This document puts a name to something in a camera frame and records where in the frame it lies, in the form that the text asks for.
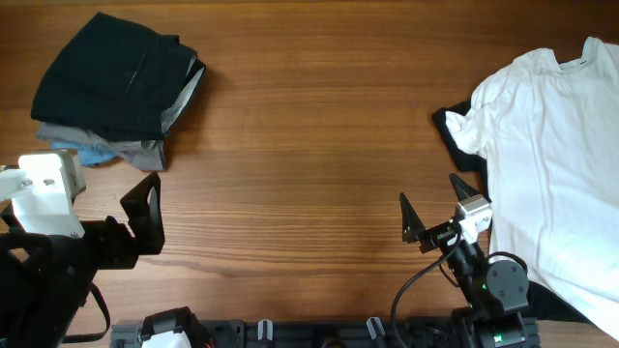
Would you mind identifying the black garment under t-shirt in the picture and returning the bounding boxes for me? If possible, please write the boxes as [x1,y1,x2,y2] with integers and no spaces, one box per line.
[431,100,488,198]

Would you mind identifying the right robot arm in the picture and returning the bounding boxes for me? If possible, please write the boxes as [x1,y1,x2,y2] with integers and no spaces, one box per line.
[390,173,541,348]

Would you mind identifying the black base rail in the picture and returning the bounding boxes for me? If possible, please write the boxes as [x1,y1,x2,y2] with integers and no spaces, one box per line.
[109,306,541,348]

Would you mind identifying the black shorts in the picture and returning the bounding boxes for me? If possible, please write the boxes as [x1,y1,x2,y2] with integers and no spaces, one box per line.
[31,13,205,141]

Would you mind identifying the white t-shirt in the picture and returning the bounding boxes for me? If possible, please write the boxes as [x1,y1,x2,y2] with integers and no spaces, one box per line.
[444,38,618,336]

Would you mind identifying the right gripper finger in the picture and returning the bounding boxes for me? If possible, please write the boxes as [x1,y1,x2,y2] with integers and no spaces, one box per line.
[399,192,426,244]
[449,173,481,201]

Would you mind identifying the folded grey shorts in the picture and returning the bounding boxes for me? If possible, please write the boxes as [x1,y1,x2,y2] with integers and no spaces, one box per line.
[37,123,167,171]

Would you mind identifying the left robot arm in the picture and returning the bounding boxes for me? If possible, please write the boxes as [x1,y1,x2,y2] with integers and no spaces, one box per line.
[1,172,165,348]

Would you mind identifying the folded blue garment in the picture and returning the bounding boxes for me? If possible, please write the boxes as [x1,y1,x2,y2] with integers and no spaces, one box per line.
[50,141,118,167]

